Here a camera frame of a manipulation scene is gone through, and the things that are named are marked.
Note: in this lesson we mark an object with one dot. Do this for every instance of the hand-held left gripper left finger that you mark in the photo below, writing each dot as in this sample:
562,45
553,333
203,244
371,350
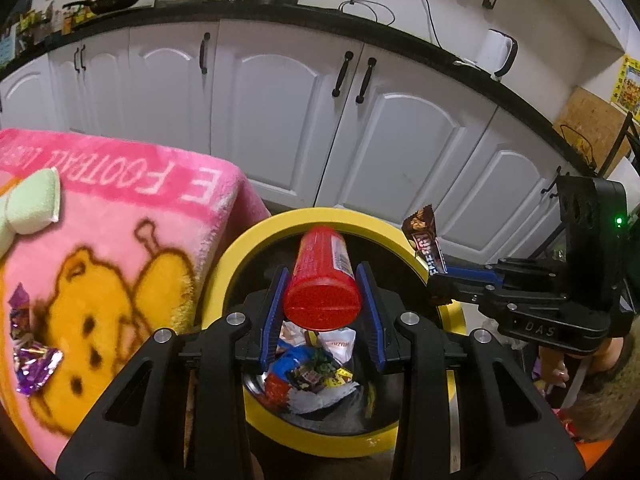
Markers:
272,310

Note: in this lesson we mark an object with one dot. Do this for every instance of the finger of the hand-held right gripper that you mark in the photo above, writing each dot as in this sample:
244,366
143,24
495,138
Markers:
452,290
472,274

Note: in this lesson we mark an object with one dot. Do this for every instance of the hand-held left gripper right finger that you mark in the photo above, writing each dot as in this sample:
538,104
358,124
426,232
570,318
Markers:
371,310

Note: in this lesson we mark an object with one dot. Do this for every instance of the red snack canister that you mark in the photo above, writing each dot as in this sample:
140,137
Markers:
320,280

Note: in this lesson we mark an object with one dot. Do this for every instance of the brown candy bar wrapper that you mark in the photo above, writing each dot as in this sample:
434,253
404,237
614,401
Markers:
422,237

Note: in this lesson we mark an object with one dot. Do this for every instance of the yellow trash bin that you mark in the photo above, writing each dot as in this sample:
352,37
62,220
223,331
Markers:
250,245

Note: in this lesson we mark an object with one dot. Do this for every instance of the person's right forearm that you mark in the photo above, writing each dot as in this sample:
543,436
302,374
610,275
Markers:
610,390

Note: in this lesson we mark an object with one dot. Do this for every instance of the person's right hand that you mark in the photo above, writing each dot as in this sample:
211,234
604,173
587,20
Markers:
552,370

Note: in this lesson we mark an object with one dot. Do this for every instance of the pile of discarded wrappers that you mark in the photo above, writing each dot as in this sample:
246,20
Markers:
310,375

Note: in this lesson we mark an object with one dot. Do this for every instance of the black metal rack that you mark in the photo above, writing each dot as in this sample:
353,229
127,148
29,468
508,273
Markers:
625,145

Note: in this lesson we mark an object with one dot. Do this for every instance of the brown chipboard panel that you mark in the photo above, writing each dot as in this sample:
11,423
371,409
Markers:
595,120

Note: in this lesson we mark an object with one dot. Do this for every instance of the pink printed blanket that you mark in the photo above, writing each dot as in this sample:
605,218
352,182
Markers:
125,200

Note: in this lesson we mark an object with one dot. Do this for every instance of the white kitchen cabinets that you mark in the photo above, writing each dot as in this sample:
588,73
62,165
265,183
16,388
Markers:
275,110

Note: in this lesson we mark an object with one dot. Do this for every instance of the white electric kettle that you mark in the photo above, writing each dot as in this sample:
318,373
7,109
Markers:
495,52

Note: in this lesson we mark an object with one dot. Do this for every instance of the purple wrapper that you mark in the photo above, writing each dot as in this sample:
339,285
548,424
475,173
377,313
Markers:
37,367
21,310

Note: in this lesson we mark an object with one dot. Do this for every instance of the black wok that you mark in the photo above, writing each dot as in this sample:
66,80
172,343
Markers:
107,1

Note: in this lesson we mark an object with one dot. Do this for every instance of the group of seasoning bottles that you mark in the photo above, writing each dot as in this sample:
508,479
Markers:
55,20

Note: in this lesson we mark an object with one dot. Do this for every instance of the yellow wall poster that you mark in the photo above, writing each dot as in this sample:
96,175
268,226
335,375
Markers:
629,85

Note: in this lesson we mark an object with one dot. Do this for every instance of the black wall hook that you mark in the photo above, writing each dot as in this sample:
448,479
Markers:
490,1

